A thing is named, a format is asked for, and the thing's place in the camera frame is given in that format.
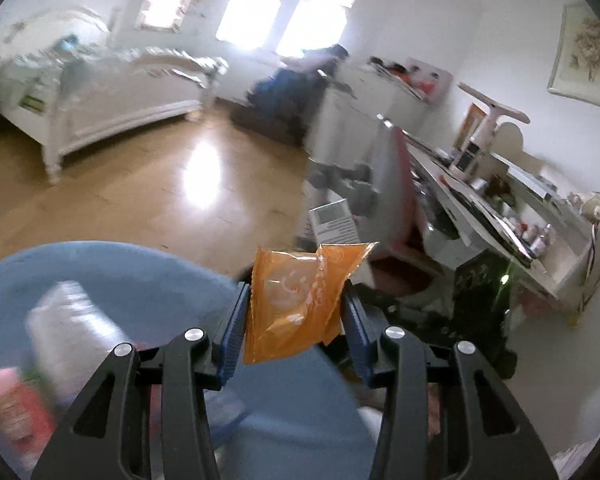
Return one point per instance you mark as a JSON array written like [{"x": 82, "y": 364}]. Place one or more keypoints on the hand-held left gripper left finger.
[{"x": 230, "y": 330}]

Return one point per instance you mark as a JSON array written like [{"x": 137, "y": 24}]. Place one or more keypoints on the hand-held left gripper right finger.
[{"x": 357, "y": 335}]

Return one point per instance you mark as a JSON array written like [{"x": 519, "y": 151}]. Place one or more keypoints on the orange plastic wrapper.
[{"x": 290, "y": 305}]

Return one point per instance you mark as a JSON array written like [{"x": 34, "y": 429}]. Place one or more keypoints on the blue round star rug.
[{"x": 145, "y": 280}]

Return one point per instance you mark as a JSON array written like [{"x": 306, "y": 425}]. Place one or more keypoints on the white paper booklet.
[{"x": 335, "y": 222}]

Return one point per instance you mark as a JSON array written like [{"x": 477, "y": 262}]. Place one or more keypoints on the black printed bag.
[{"x": 480, "y": 290}]

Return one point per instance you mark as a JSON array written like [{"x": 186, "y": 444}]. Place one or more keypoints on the pink grey desk chair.
[{"x": 390, "y": 185}]

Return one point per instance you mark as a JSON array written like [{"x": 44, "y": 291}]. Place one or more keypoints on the white plastic packet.
[{"x": 72, "y": 332}]

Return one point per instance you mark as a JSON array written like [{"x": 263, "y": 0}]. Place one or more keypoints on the white study desk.
[{"x": 550, "y": 270}]

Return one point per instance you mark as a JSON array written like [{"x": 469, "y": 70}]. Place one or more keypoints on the white dresser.
[{"x": 345, "y": 115}]

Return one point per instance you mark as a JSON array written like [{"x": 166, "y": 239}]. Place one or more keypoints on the pink snack packet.
[{"x": 10, "y": 405}]

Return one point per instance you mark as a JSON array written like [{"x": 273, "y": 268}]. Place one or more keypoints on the white bed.
[{"x": 115, "y": 95}]

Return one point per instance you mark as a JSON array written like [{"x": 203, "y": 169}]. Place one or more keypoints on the white desk lamp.
[{"x": 495, "y": 110}]

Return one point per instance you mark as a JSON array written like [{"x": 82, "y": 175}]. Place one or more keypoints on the bright window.
[
  {"x": 315, "y": 20},
  {"x": 250, "y": 10}
]

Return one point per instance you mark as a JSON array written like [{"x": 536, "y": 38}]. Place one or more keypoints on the framed flower picture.
[{"x": 585, "y": 50}]

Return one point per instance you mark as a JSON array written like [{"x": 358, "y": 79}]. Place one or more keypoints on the wall poster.
[{"x": 427, "y": 80}]

